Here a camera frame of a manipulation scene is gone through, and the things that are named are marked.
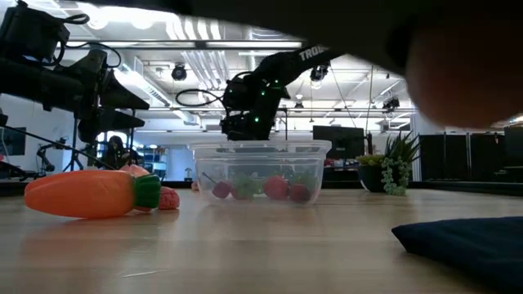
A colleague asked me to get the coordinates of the dark computer monitor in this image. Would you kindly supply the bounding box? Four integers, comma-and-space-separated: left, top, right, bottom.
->
503, 126, 523, 164

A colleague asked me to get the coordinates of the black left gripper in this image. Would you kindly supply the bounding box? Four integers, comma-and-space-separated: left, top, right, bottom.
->
67, 67, 150, 145

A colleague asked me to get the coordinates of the small green toy produce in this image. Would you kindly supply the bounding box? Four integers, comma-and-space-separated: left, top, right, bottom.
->
292, 171, 319, 189

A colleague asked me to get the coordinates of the pink toy raspberry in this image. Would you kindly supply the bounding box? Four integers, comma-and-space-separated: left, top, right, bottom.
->
157, 186, 181, 212

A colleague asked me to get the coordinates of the small red toy strawberry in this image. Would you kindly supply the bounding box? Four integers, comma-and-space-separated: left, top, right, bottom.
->
288, 183, 311, 204

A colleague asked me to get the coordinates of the red toy cherry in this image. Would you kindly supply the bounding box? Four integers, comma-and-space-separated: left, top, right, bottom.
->
202, 171, 233, 200

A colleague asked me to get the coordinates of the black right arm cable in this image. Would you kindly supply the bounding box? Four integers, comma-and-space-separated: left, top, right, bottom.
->
175, 88, 230, 109

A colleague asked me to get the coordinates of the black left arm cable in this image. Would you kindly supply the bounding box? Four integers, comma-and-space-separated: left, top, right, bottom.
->
51, 12, 123, 69

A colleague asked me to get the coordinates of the black computer monitor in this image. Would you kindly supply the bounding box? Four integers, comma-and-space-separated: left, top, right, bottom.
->
312, 125, 366, 160

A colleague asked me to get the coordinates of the person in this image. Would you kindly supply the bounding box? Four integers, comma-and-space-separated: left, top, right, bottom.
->
101, 135, 138, 169

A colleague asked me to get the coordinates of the black office partition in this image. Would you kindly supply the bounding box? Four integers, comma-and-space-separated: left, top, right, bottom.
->
418, 134, 506, 183

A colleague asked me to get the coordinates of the black tripod stand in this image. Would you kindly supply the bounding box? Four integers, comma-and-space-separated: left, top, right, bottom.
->
60, 118, 87, 172

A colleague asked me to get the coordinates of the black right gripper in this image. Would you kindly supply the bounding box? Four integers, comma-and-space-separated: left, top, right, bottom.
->
219, 112, 274, 143

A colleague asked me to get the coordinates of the clear plastic tupperware container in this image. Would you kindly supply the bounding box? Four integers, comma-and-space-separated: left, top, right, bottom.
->
188, 140, 333, 207

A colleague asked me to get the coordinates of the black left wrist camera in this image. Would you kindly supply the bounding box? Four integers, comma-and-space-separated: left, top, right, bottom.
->
69, 47, 106, 77

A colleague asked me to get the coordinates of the orange toy carrot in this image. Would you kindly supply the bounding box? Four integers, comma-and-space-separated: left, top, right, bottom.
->
23, 169, 163, 220

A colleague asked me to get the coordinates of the dark blue folded cloth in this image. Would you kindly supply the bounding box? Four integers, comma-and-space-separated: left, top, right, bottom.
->
391, 216, 523, 294

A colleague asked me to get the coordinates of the large red toy strawberry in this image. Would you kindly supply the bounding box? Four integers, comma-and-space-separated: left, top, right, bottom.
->
230, 173, 262, 201

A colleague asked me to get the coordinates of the dark wall screen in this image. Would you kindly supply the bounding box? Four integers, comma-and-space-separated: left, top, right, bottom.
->
0, 126, 28, 157

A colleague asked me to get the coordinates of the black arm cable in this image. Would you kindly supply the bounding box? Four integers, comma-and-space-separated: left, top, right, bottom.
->
175, 88, 230, 109
51, 12, 123, 69

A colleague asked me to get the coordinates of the potted green succulent plant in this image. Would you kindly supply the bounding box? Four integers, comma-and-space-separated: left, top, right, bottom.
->
355, 131, 422, 197

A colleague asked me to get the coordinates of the person's hand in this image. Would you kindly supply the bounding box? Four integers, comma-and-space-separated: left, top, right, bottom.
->
406, 22, 523, 130

